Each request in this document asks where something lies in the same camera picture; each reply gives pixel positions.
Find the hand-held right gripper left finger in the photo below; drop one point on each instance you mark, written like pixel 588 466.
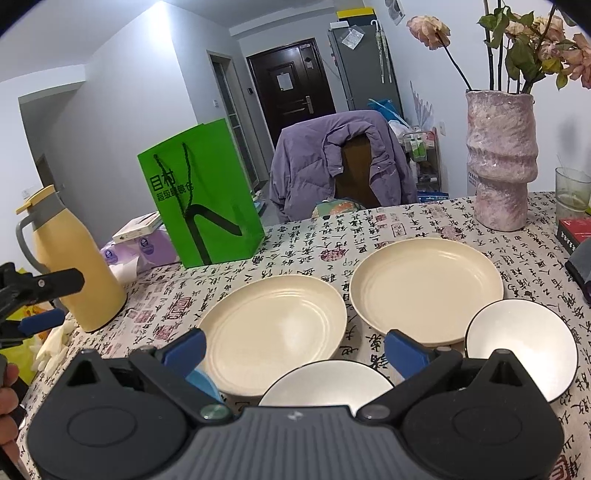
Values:
pixel 184 353

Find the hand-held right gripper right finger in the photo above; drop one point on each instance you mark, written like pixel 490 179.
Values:
pixel 406 353

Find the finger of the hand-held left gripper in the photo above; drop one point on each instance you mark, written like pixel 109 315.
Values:
pixel 41 321
pixel 55 280

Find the blue bowl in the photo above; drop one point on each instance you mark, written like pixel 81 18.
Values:
pixel 205 385

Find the cream round plate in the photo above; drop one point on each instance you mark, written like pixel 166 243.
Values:
pixel 425 286
pixel 272 323

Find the white black-rimmed bowl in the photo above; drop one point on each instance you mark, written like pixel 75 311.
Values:
pixel 521 341
pixel 323 383

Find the person's left hand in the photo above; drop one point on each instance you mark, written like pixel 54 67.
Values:
pixel 7 406

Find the yellow thermos jug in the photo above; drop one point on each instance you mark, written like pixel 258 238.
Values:
pixel 78 277

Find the white rubber glove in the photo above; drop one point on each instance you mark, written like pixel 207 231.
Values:
pixel 53 344

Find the yellow-green snack bag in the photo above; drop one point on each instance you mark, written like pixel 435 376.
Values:
pixel 25 364

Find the white flat box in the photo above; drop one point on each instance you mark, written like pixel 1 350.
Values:
pixel 138 226

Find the purple tissue pack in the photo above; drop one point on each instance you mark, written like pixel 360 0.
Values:
pixel 152 249

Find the calligraphy print tablecloth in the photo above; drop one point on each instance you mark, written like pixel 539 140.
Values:
pixel 300 249

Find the blue carton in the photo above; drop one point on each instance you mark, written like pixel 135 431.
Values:
pixel 431 196

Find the patterned seat cushion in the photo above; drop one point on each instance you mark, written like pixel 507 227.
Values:
pixel 337 207

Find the green paper bag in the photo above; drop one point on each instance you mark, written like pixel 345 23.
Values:
pixel 217 184

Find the brown wooden chair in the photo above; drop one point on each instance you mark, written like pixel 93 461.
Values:
pixel 355 175

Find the metal trolley rack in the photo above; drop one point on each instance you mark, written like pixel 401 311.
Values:
pixel 422 161

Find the grey and purple cloth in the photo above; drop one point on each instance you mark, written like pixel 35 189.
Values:
pixel 581 272

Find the red and black box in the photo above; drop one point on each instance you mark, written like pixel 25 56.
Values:
pixel 572 233

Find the purple puffer jacket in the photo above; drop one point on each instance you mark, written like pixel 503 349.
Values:
pixel 300 175

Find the pink textured vase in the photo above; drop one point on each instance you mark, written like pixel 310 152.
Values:
pixel 498 161

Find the white plastic bag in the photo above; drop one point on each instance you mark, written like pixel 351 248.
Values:
pixel 397 127

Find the clear drinking glass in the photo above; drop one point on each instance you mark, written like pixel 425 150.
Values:
pixel 572 198

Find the grey interior doorway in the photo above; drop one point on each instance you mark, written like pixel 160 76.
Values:
pixel 231 120

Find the white leaf decoration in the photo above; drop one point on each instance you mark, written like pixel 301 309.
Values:
pixel 422 108

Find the blue plastic bag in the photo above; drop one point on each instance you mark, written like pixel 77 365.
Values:
pixel 385 108

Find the dark brown entrance door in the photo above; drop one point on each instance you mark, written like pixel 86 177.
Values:
pixel 272 110

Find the grey refrigerator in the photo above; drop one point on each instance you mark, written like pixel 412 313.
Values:
pixel 360 83

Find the white paper notice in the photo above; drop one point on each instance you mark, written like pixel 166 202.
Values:
pixel 285 81

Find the white folded umbrella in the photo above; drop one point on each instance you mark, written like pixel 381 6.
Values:
pixel 381 50

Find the clear plastic pouch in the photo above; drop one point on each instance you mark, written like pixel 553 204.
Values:
pixel 353 39

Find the dried pink rose bouquet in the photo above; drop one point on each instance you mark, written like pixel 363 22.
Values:
pixel 429 30

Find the yellow and black box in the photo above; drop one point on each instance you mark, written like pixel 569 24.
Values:
pixel 355 12

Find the grey wall picture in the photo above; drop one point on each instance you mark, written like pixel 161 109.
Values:
pixel 396 9

